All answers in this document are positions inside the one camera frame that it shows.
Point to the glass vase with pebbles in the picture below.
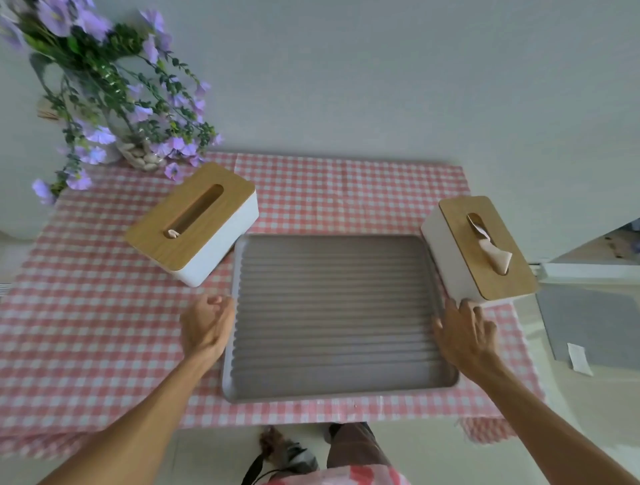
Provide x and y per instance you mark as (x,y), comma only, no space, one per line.
(142,157)

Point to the person's left hand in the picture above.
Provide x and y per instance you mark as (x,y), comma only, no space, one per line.
(202,330)

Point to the purple flower bouquet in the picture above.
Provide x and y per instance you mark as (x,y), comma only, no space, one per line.
(95,65)

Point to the pink checked tablecloth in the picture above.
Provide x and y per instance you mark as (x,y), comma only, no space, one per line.
(100,325)

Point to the person's left thumb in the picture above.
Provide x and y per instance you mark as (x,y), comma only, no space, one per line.
(227,312)

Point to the white board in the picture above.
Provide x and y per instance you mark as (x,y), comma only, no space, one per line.
(590,273)

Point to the grey floor mat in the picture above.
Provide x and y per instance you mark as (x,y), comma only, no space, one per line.
(595,325)

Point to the person's left forearm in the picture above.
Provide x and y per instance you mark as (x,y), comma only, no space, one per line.
(135,429)

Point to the white tissue box wooden lid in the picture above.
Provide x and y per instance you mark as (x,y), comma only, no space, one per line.
(200,210)
(450,255)

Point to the person's right thumb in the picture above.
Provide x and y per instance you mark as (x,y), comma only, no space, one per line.
(441,332)

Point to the grey ribbed tray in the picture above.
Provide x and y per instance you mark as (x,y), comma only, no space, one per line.
(335,310)

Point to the pink checked garment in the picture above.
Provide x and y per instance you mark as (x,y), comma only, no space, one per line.
(345,475)

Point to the person's right forearm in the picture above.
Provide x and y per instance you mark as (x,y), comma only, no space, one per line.
(545,429)

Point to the white paper slip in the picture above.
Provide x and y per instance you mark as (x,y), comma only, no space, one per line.
(580,358)

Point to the beige tissue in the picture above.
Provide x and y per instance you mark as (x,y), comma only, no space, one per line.
(495,255)
(173,233)

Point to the brown trousers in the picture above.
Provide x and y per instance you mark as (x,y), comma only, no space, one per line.
(355,444)

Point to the grey black shoe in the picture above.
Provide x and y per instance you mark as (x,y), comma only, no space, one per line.
(300,457)

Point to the person's right hand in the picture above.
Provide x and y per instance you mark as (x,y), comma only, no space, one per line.
(467,347)

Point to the person's right middle finger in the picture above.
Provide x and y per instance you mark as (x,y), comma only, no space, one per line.
(474,314)

